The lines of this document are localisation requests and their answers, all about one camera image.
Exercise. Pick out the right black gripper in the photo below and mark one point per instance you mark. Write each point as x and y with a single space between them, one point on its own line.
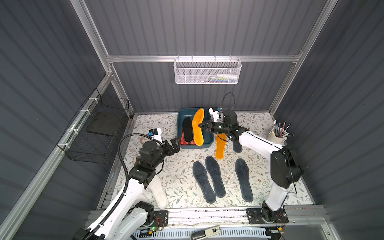
213 127

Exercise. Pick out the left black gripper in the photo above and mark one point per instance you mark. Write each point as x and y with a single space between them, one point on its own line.
170 147

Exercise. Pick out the yellow fleece insole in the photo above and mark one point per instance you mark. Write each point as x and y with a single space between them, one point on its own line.
197 131
221 141

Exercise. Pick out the black insole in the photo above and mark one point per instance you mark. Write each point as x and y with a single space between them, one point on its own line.
188 130

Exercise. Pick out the dark grey fleece insole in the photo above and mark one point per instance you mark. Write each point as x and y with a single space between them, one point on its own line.
242 172
237 147
214 171
201 176

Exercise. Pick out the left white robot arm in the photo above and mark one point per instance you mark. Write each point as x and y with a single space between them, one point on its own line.
128 211

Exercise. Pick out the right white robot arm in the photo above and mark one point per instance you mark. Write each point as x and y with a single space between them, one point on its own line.
283 169

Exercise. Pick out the teal plastic storage box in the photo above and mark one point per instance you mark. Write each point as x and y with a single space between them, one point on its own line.
190 113

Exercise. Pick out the patterned tape roll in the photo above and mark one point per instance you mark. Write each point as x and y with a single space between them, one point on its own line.
143 140

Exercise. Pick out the white insole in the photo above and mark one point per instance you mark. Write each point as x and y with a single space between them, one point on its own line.
159 193

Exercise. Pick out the white tube in basket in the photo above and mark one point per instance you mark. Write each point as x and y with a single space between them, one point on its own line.
227 77

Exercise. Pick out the white pen cup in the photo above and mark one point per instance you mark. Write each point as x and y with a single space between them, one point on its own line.
279 134

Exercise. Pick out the grey handheld device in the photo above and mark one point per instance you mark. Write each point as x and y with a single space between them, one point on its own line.
206 233

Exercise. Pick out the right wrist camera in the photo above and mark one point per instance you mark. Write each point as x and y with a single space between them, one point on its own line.
216 114

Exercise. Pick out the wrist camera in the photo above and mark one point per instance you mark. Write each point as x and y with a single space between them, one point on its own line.
216 114
155 134

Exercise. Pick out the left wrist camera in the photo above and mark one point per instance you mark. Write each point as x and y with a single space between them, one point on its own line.
155 134

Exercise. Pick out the white wire mesh basket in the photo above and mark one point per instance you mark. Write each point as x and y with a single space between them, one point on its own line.
204 71

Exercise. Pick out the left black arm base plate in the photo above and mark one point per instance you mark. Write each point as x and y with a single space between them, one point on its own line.
160 219

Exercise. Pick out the black wire mesh basket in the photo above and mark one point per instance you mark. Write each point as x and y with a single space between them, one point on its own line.
95 137

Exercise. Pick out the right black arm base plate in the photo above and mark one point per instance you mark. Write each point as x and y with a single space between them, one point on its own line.
266 216

